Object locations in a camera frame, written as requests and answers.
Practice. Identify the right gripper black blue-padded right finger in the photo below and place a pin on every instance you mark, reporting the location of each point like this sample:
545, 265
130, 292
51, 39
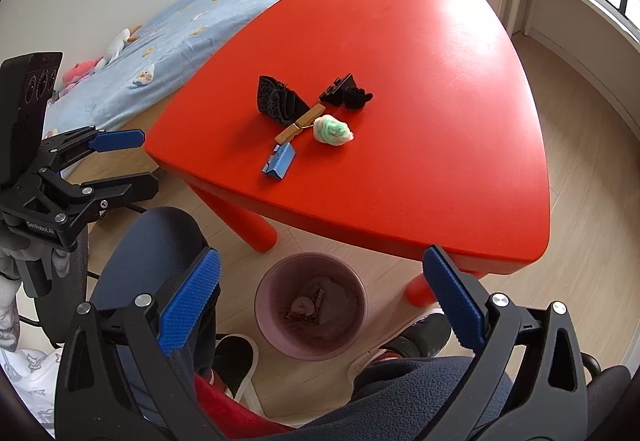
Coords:
548, 400

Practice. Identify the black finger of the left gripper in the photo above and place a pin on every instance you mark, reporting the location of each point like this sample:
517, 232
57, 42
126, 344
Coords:
112, 193

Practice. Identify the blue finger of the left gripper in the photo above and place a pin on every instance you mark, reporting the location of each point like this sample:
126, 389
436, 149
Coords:
104, 142

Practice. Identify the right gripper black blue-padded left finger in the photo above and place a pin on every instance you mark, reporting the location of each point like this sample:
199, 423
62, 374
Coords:
93, 400

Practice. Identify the small blue plastic clip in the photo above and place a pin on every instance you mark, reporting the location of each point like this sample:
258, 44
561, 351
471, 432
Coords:
279, 161

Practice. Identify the black sock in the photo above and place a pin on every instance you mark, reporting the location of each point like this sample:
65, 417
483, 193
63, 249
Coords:
278, 101

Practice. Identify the wooden clothespin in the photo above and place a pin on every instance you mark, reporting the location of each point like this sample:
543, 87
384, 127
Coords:
302, 123

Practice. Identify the green white tissue ball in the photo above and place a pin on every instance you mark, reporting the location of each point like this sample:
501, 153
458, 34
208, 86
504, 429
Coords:
329, 130

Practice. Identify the black binder clip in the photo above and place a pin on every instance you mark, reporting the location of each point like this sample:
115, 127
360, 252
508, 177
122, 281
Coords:
335, 94

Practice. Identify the black scrunchie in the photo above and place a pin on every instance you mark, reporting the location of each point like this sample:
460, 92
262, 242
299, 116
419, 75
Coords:
355, 98

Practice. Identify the pink trash bin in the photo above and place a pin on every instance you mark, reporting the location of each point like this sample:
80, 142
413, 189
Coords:
311, 306

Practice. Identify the gloved left hand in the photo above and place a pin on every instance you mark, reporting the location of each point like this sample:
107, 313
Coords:
15, 260

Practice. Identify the left leg dark trousers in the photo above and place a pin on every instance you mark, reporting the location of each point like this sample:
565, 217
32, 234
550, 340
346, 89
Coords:
162, 243

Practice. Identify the leg dark trousers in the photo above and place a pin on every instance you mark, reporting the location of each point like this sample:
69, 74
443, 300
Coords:
392, 400
162, 243

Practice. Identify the bed with blue sheet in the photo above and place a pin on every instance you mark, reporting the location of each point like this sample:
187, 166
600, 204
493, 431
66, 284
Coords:
171, 48

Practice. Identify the pink plush toy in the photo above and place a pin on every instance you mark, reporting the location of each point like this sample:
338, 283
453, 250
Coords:
74, 75

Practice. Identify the black office chair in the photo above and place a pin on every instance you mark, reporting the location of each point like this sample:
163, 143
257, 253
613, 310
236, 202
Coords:
57, 281

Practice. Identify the white duck plush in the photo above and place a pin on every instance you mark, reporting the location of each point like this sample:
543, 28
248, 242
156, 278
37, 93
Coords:
116, 46

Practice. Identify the right black white shoe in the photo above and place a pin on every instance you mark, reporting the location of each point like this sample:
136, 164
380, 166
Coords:
423, 339

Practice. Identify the black white shoe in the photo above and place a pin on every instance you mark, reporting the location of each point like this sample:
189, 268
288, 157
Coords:
423, 339
235, 363

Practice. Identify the right leg dark trousers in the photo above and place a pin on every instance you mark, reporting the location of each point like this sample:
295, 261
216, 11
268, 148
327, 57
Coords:
392, 400

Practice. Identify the left black white shoe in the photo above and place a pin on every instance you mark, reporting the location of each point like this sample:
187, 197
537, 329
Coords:
235, 363

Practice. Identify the red table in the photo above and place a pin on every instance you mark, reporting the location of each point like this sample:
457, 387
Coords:
448, 152

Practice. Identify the white long desk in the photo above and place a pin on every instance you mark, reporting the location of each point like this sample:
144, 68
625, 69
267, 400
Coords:
591, 40

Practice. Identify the black camera box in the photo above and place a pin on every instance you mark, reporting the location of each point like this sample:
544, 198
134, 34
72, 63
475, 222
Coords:
27, 83

